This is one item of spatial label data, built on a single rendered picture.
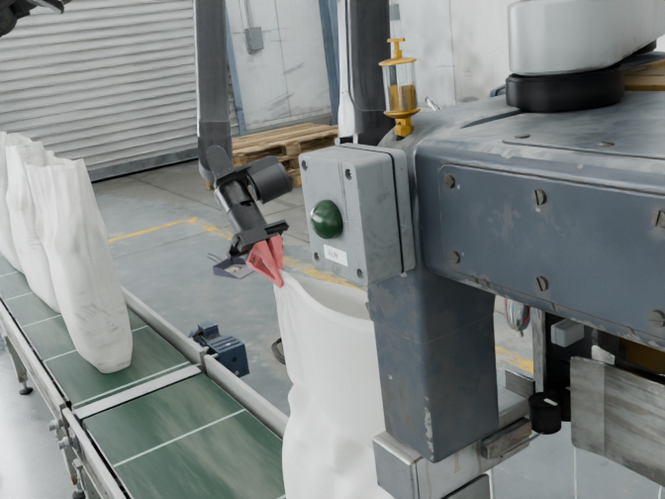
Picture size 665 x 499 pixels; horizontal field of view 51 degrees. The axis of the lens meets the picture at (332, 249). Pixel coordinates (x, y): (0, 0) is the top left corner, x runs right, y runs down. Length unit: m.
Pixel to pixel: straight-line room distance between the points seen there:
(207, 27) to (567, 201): 0.97
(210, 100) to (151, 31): 7.13
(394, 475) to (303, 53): 8.75
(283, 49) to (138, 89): 1.97
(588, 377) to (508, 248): 0.24
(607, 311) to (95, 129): 7.87
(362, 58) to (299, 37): 8.42
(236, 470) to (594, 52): 1.49
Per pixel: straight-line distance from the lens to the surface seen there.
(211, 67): 1.27
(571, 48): 0.56
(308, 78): 9.30
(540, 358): 0.73
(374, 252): 0.49
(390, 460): 0.64
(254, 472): 1.83
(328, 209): 0.50
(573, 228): 0.41
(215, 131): 1.21
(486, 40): 7.71
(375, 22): 0.85
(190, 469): 1.90
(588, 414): 0.68
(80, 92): 8.13
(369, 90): 0.83
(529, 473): 2.38
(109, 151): 8.22
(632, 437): 0.67
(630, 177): 0.39
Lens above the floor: 1.42
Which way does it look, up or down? 18 degrees down
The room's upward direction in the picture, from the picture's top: 7 degrees counter-clockwise
